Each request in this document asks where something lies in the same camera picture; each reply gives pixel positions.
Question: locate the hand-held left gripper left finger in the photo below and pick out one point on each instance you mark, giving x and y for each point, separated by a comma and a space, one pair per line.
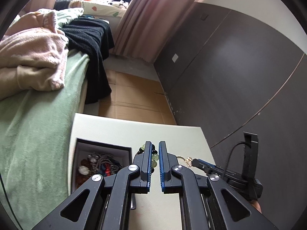
146, 165

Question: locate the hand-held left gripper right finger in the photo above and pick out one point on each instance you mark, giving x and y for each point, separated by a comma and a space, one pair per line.
163, 167

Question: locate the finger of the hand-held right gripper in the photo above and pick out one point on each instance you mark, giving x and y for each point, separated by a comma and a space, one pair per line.
206, 165

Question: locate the black jewelry box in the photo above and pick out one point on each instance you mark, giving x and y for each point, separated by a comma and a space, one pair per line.
100, 149

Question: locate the white jade pendant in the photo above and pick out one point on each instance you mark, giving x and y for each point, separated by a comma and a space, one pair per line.
84, 170

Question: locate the flat cardboard sheet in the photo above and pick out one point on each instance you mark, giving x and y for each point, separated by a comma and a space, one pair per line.
134, 93

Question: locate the green bed sheet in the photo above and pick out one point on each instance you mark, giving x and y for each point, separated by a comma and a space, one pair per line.
36, 124

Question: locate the black knit cloth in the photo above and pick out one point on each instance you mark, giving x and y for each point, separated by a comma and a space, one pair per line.
91, 40

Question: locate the wide pink curtain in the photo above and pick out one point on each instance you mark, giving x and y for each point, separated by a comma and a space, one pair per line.
148, 16

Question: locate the beige fleece blanket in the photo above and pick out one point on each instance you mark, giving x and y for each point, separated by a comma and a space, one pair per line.
31, 52

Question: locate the patterned window seat cushion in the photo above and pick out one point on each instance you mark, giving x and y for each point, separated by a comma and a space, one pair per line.
103, 8

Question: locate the light green quilt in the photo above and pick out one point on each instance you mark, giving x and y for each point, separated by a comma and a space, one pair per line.
69, 14

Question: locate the white wall socket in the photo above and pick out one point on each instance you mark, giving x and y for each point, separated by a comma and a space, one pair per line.
175, 57

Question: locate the dark wall switch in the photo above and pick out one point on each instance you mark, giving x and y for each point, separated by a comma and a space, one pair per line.
204, 16

